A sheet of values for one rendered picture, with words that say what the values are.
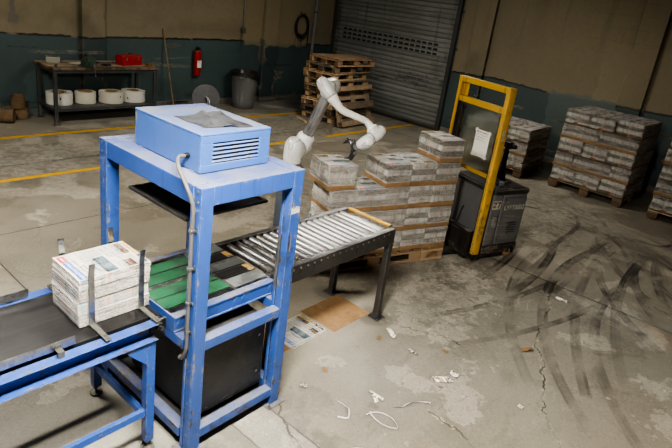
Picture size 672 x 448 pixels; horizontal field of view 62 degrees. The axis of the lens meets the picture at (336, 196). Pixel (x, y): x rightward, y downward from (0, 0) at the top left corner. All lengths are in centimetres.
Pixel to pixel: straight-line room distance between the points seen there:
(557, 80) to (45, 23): 888
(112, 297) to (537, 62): 969
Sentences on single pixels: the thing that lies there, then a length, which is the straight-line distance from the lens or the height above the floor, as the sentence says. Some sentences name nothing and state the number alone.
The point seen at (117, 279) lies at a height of 101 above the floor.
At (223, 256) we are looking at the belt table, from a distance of 366.
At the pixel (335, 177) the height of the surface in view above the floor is 96.
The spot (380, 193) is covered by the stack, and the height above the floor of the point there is 78.
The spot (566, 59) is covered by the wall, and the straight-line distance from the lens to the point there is 1131.
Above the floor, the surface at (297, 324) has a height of 1.
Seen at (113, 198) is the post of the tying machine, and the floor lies 120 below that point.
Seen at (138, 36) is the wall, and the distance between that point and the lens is 1107.
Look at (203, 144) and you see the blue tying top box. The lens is 277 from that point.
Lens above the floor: 245
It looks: 19 degrees down
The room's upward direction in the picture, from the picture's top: 8 degrees clockwise
